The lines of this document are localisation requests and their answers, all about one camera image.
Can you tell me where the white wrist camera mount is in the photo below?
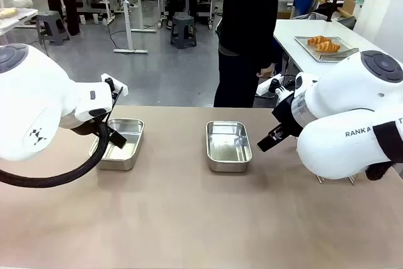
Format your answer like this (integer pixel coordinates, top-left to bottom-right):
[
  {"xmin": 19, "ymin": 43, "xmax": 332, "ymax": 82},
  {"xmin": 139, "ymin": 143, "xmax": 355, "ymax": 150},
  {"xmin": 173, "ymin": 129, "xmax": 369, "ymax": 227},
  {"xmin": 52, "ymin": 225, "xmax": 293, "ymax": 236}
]
[
  {"xmin": 256, "ymin": 73, "xmax": 298, "ymax": 97},
  {"xmin": 100, "ymin": 73, "xmax": 129, "ymax": 97}
]

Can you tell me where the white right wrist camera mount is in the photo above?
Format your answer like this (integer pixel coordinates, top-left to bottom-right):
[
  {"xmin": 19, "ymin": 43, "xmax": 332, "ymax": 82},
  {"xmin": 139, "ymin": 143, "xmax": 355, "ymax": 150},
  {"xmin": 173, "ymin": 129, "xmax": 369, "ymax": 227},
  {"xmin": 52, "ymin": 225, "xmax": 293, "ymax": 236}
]
[{"xmin": 256, "ymin": 73, "xmax": 298, "ymax": 97}]

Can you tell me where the perforated metal baking tray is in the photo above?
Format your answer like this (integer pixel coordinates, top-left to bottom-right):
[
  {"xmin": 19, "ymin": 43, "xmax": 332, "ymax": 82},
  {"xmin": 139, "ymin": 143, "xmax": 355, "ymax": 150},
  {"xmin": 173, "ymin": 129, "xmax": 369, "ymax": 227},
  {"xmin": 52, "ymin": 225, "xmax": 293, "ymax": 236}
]
[{"xmin": 294, "ymin": 35, "xmax": 360, "ymax": 63}]

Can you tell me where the person in black clothes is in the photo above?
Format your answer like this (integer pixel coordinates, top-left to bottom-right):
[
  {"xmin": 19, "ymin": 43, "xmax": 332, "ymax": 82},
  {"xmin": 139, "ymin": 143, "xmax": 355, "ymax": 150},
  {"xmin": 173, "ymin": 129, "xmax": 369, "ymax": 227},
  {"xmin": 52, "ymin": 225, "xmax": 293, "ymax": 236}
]
[{"xmin": 213, "ymin": 0, "xmax": 283, "ymax": 108}]

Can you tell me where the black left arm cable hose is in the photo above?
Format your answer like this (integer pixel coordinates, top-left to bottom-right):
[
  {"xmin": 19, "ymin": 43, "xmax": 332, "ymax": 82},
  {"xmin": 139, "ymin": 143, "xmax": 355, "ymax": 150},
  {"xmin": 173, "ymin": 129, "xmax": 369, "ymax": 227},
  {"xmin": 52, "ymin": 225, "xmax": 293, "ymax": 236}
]
[{"xmin": 0, "ymin": 120, "xmax": 111, "ymax": 188}]

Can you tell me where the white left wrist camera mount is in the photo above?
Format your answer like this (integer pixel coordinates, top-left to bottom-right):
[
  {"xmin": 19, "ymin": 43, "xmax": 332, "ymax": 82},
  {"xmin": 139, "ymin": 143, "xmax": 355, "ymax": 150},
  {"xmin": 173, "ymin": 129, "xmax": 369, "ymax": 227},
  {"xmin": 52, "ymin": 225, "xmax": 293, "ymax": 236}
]
[{"xmin": 100, "ymin": 73, "xmax": 129, "ymax": 97}]

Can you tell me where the person's left hand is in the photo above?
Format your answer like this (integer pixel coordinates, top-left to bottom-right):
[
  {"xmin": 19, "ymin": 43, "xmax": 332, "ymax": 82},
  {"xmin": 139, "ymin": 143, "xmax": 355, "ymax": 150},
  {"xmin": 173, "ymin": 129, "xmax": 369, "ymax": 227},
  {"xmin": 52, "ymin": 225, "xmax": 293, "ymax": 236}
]
[{"xmin": 256, "ymin": 62, "xmax": 275, "ymax": 78}]

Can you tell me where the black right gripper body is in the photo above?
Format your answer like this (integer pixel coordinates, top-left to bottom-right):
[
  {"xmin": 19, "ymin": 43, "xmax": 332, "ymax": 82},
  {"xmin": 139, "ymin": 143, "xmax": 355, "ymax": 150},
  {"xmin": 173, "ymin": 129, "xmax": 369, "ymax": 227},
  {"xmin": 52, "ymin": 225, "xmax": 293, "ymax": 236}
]
[{"xmin": 271, "ymin": 90, "xmax": 304, "ymax": 138}]

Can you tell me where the white table with bread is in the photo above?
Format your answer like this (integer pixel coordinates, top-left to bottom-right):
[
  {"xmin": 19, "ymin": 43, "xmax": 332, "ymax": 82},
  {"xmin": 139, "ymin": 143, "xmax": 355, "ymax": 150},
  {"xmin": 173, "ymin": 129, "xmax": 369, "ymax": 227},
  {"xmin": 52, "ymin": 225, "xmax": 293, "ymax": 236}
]
[{"xmin": 0, "ymin": 7, "xmax": 39, "ymax": 37}]

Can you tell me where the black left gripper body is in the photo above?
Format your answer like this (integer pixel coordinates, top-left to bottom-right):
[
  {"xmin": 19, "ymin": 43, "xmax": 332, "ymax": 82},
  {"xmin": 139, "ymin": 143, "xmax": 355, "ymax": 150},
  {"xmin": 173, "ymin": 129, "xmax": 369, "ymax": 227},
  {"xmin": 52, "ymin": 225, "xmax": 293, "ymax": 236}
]
[{"xmin": 72, "ymin": 117, "xmax": 111, "ymax": 134}]

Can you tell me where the person's left forearm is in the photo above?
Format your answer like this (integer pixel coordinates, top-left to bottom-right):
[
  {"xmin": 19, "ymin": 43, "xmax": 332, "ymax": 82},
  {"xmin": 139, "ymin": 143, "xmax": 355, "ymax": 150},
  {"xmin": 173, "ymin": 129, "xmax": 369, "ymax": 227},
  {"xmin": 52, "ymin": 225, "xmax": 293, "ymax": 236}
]
[{"xmin": 263, "ymin": 20, "xmax": 283, "ymax": 67}]

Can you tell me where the pale bread loaf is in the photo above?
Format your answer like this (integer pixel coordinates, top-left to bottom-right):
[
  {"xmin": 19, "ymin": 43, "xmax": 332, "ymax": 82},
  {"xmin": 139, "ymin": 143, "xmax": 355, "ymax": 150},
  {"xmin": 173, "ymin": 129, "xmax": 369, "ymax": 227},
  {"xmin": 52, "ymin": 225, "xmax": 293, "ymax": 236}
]
[{"xmin": 0, "ymin": 7, "xmax": 18, "ymax": 20}]

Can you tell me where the rectangular steel container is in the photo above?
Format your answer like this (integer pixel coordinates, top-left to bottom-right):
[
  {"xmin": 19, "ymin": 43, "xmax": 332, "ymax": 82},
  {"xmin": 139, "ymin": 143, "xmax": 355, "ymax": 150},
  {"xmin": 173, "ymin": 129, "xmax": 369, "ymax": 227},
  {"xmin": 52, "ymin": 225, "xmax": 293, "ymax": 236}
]
[
  {"xmin": 89, "ymin": 118, "xmax": 145, "ymax": 171},
  {"xmin": 205, "ymin": 120, "xmax": 253, "ymax": 173}
]

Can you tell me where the metal wire lid rack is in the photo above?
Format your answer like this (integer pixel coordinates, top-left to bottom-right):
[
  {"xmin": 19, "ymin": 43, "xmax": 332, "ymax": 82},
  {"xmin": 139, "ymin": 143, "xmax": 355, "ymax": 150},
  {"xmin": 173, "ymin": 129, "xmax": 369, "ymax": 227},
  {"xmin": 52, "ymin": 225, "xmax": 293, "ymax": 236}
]
[{"xmin": 315, "ymin": 174, "xmax": 356, "ymax": 185}]

